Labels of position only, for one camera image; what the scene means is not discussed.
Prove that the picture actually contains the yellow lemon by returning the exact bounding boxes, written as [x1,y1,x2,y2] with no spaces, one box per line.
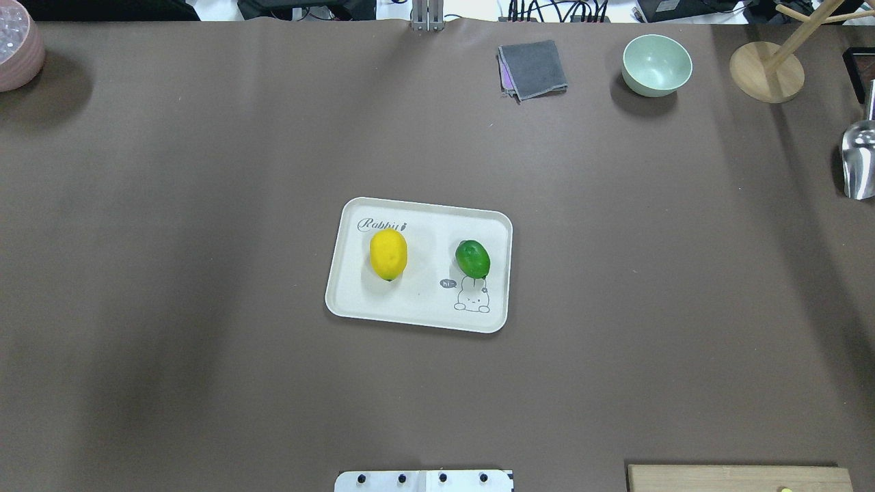
[369,228,407,282]

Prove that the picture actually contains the white rabbit print tray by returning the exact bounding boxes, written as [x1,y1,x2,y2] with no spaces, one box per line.
[325,197,513,333]

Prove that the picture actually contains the metal scoop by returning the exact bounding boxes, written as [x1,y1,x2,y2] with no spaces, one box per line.
[841,81,874,200]

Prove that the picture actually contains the grey folded cloth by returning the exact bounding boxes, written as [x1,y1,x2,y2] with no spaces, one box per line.
[497,40,568,102]

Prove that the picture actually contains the aluminium frame post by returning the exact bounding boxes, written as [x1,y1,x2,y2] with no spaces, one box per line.
[410,0,444,31]

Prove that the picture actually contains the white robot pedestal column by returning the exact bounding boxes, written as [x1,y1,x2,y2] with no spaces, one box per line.
[334,468,515,491]

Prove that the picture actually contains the mint green bowl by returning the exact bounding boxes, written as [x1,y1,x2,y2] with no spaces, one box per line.
[621,34,693,98]

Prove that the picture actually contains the wooden mug tree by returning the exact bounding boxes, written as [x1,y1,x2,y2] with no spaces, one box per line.
[730,1,874,104]

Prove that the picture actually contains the green lime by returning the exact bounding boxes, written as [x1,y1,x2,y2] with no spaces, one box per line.
[455,239,491,278]

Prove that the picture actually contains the pink bowl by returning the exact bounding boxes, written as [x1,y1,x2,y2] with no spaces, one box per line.
[1,1,46,92]

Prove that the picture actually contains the bamboo cutting board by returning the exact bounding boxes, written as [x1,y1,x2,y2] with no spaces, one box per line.
[628,464,853,491]

